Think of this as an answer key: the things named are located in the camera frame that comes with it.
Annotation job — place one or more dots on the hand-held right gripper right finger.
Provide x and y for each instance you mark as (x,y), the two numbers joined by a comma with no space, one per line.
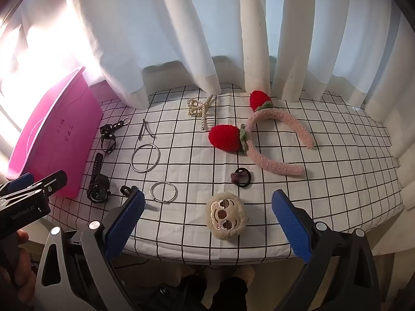
(291,223)

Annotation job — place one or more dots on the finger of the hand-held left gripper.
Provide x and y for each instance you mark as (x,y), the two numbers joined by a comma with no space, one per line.
(21,180)
(53,181)

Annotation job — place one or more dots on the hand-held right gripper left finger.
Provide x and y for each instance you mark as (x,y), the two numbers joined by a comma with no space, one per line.
(126,220)

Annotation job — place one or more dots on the black digital watch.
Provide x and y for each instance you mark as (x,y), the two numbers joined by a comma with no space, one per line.
(99,191)

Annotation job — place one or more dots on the pink plastic bin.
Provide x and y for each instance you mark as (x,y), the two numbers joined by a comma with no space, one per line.
(58,129)

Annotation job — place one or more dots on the large silver bangle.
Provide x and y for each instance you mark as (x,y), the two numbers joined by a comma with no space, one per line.
(131,160)

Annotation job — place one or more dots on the dark metal hairpin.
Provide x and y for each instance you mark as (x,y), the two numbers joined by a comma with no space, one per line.
(143,126)

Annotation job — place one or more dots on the pearl hair claw clip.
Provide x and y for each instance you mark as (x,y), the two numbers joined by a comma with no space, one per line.
(194,108)

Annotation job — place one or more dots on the person's left hand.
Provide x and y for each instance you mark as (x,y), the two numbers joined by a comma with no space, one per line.
(22,265)

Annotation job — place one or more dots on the small silver bangle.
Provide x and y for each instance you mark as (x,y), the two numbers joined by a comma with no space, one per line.
(151,191)

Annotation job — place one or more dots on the white checked tablecloth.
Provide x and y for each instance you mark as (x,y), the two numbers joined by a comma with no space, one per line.
(324,184)

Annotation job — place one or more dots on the plush monkey face clip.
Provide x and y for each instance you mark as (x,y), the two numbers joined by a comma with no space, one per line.
(227,217)

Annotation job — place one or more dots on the person's legs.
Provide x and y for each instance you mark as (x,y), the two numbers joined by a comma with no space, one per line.
(233,291)

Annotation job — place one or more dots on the pink plush strawberry headband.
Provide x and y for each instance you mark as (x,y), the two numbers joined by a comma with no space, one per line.
(227,137)

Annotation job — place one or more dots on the white curtain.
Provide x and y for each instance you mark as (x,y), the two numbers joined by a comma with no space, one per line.
(194,22)

